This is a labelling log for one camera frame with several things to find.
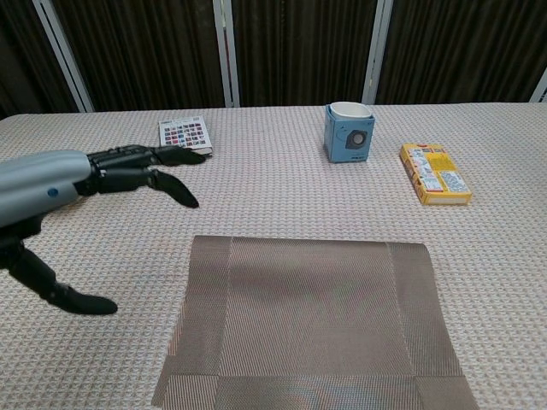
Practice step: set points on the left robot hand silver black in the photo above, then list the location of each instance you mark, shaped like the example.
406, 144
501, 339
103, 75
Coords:
38, 183

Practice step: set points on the brown woven placemat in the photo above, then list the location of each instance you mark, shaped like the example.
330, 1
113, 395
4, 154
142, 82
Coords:
316, 307

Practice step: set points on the white box with colourful grid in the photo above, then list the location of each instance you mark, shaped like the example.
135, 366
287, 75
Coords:
184, 132

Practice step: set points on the beige woven tablecloth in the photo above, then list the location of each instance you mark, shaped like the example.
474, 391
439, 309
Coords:
278, 196

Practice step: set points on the dark pleated curtain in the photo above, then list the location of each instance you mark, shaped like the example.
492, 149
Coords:
299, 47

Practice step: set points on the blue speaker carton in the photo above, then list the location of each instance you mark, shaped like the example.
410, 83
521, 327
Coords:
342, 145

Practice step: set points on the yellow flat carton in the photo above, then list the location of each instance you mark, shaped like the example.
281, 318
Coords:
440, 175

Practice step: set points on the grey metal partition post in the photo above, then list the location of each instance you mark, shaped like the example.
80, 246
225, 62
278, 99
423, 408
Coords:
226, 55
540, 87
377, 51
64, 55

